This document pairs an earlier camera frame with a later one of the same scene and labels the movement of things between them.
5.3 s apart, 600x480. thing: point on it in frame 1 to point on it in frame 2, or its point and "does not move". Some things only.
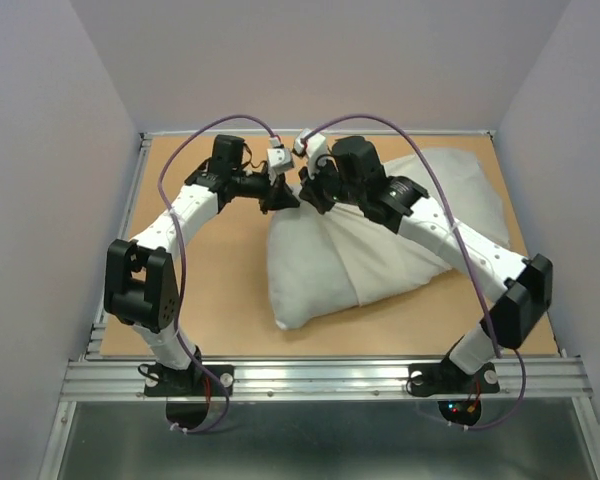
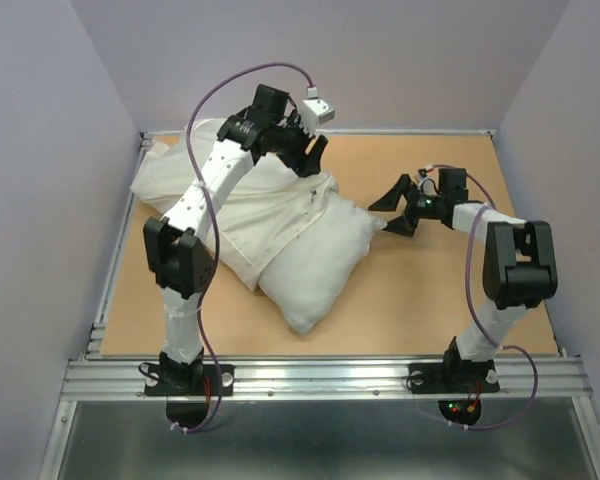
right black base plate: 447,378 does not move
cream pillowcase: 384,260 to 256,209
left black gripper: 277,195 to 308,165
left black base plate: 162,380 does not move
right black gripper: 310,192 to 389,201
